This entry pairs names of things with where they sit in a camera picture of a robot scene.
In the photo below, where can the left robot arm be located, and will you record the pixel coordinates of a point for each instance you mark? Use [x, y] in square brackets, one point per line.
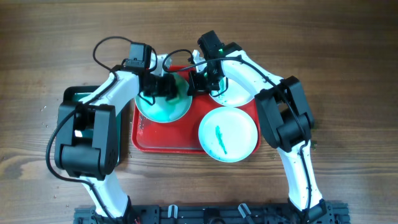
[84, 148]

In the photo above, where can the black water tray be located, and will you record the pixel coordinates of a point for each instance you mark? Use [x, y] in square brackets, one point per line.
[76, 93]

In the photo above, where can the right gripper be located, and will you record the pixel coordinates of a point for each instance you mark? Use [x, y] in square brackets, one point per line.
[194, 87]

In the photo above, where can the light blue plate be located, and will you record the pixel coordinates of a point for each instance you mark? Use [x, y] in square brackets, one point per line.
[228, 134]
[162, 109]

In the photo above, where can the white pink plate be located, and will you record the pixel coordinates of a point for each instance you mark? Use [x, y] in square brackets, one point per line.
[231, 94]

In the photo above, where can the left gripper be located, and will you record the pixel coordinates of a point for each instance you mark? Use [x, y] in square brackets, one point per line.
[168, 88]

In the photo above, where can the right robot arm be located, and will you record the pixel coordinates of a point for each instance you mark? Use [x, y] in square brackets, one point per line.
[285, 118]

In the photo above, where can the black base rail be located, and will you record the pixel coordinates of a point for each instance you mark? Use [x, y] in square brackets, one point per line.
[325, 213]

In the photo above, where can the red plastic tray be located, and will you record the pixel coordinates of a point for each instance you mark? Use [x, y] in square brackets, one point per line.
[180, 136]

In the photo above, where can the green yellow sponge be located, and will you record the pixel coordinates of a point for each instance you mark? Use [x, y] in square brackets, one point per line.
[173, 91]

